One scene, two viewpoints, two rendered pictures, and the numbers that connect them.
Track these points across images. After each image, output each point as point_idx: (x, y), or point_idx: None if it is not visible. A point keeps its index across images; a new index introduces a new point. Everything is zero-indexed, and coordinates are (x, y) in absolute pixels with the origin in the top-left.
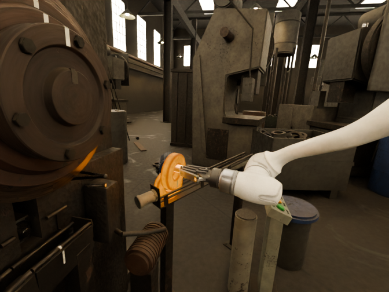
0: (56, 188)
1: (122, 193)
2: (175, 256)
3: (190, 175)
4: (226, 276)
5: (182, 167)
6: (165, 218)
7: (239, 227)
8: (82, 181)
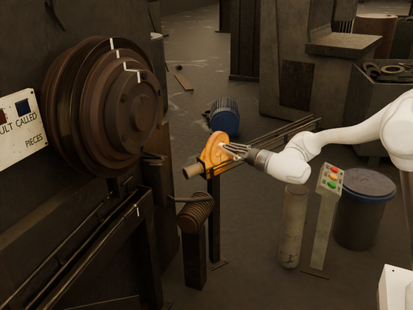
0: (131, 167)
1: (170, 163)
2: (226, 227)
3: (230, 155)
4: (278, 249)
5: (224, 146)
6: (211, 189)
7: (287, 201)
8: None
